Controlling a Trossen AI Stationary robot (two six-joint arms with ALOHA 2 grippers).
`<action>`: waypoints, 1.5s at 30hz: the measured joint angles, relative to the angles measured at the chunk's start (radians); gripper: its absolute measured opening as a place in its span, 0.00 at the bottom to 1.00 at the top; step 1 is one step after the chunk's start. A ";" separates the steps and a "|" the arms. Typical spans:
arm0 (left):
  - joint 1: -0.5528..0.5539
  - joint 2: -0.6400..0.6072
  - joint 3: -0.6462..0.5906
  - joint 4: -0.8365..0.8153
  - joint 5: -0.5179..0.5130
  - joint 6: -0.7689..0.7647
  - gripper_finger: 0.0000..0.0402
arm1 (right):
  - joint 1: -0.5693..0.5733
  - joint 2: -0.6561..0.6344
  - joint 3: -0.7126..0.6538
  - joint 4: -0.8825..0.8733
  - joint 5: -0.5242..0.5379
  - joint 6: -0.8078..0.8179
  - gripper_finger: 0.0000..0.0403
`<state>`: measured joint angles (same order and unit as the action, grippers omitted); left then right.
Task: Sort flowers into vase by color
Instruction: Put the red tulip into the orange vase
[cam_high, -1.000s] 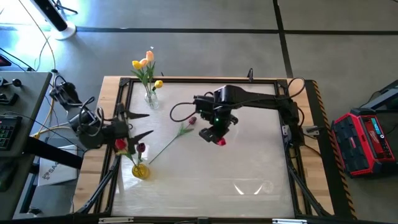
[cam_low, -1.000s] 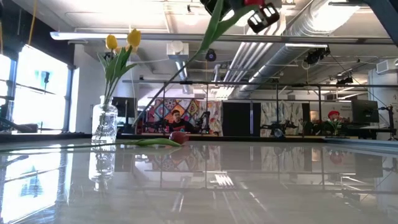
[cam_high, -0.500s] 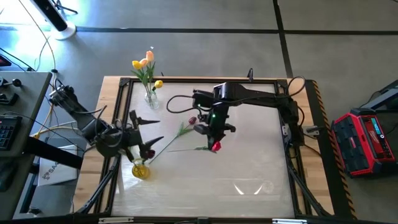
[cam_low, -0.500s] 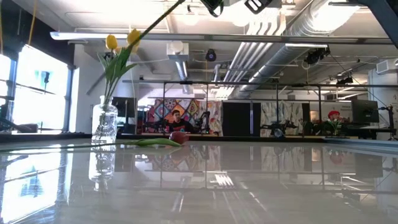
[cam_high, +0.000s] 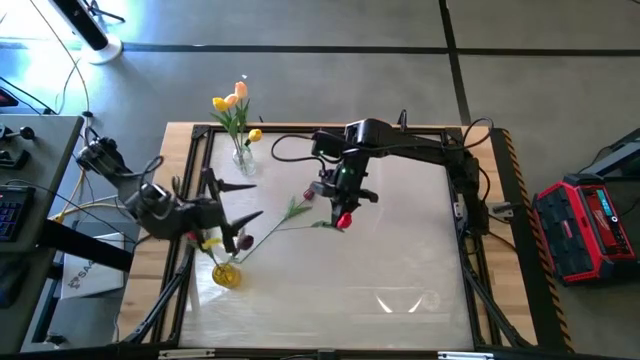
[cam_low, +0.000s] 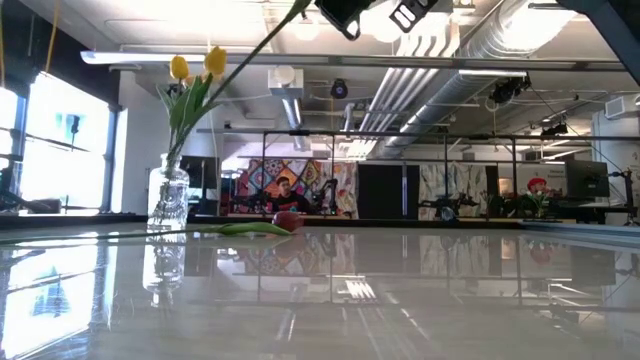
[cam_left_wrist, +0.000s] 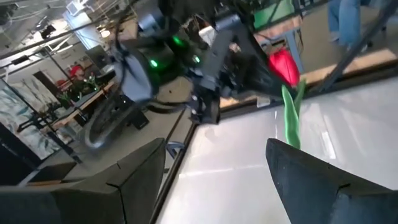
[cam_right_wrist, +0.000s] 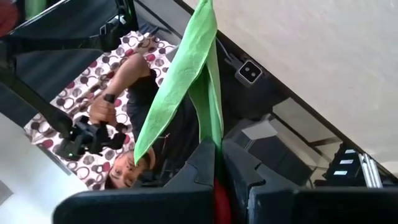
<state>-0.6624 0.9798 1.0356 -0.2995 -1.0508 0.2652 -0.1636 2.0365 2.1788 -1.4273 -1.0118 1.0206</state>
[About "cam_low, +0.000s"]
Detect black ceiling camera rig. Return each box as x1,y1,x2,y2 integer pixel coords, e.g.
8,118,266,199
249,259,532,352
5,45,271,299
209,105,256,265
488,74,532,106

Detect person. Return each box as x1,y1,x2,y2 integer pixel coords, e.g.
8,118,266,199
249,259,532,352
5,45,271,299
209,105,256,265
269,175,312,215

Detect long ceiling light bar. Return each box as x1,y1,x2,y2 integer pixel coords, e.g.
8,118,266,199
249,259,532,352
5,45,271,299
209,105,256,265
79,49,629,72

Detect clear glass vase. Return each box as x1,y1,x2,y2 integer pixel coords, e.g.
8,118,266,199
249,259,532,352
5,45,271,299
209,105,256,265
146,152,191,229

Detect black overhead camera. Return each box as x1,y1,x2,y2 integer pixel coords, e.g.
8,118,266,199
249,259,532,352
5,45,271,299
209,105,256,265
329,78,350,100

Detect colourful patterned tapestry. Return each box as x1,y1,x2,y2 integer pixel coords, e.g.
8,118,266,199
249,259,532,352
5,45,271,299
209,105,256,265
234,158,359,219

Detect black partition panel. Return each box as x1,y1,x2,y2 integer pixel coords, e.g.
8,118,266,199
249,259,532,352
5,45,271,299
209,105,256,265
357,163,421,220

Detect red flower bunch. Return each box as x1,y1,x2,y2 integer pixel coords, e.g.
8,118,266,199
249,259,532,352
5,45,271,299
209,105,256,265
517,176,554,220

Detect yellow artificial tulip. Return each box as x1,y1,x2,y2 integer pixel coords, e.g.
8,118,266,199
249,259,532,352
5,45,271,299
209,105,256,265
169,45,229,166
155,54,191,166

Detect white patterned curtain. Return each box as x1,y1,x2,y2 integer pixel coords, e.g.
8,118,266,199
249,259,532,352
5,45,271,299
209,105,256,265
418,163,489,220

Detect white wall vent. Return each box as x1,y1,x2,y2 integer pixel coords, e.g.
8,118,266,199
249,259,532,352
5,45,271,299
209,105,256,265
603,94,640,120

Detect white glossy table sheet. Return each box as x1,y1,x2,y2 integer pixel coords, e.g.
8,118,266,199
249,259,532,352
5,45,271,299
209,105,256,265
0,224,640,360

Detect dark red artificial tulip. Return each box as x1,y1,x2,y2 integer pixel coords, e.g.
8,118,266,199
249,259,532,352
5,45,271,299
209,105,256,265
0,210,305,246

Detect yellow hanging strap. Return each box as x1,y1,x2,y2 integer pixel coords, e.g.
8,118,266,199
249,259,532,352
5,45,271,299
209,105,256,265
43,0,62,75

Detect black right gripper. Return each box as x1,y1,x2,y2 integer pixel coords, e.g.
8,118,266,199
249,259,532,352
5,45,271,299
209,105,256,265
314,0,440,42

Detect white ceiling pipes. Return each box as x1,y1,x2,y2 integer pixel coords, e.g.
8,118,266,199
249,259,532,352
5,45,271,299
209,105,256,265
349,19,464,159

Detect round ceiling lamp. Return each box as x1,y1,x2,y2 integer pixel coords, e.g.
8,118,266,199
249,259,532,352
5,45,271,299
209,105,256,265
359,0,406,44
292,17,321,42

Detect large bright window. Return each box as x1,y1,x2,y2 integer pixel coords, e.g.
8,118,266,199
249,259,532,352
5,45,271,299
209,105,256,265
0,71,121,215

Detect silver spiral air duct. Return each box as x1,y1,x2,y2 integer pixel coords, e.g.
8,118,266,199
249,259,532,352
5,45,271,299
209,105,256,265
372,0,581,159

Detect white ceiling device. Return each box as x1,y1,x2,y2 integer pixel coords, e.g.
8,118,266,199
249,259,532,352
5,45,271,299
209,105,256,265
267,64,305,100

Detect black equipment stand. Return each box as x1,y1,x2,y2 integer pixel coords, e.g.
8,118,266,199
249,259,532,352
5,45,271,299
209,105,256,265
607,167,640,226

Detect black background station frame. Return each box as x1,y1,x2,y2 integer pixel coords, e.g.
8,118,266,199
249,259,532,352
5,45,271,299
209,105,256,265
196,128,640,221

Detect black computer monitor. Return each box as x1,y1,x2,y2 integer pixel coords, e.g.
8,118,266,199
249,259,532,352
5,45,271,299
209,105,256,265
564,159,611,200

